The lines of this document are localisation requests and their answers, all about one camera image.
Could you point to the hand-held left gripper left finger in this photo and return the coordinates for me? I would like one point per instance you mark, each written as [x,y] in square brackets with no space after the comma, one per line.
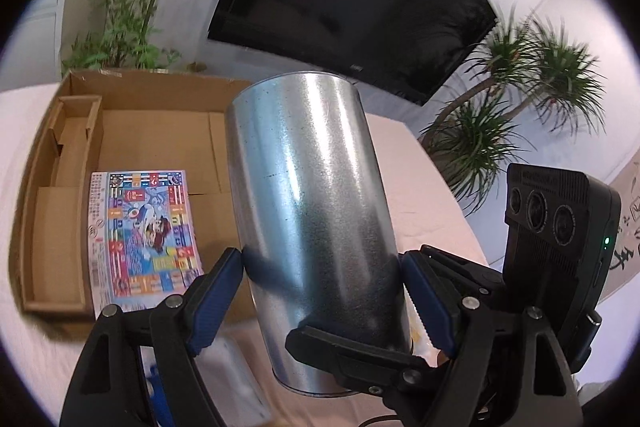
[216,302]

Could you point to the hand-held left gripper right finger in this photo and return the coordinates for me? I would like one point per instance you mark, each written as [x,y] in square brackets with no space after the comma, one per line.
[429,307]

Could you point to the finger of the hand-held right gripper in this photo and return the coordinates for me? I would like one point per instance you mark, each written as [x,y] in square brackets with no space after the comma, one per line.
[465,274]
[350,352]

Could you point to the silver metal can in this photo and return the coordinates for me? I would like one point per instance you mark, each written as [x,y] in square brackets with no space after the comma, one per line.
[310,187]

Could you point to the brown cardboard box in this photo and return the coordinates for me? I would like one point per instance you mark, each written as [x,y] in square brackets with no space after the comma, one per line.
[150,137]

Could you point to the calligraphy paper scroll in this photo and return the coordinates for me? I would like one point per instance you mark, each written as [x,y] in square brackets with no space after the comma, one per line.
[631,207]

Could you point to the pink tablecloth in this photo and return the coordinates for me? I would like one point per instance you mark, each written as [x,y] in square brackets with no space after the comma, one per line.
[425,187]

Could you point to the colourful printed card pack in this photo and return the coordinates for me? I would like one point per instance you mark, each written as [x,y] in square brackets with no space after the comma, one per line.
[140,232]

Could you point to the spiky palm plant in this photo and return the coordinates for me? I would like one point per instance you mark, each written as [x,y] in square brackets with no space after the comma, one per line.
[480,132]

